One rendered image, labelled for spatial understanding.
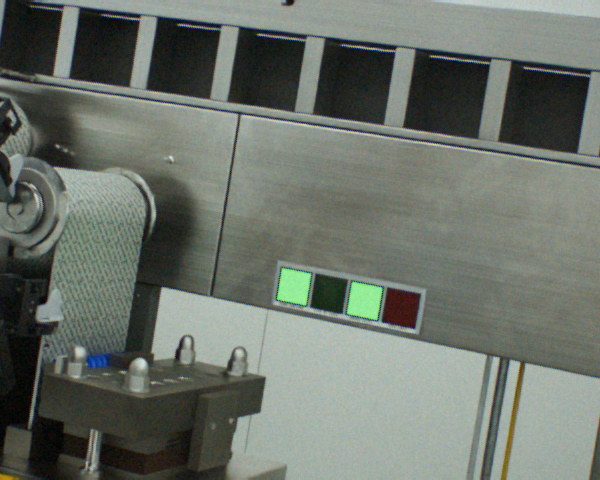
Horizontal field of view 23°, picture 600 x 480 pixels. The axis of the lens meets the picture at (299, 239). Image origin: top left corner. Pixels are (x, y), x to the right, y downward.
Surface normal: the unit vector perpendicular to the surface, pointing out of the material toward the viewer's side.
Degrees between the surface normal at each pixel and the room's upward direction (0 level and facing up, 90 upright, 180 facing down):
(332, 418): 90
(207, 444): 90
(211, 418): 90
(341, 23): 90
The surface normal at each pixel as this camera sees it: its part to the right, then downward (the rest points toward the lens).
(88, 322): 0.90, 0.17
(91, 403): -0.40, -0.02
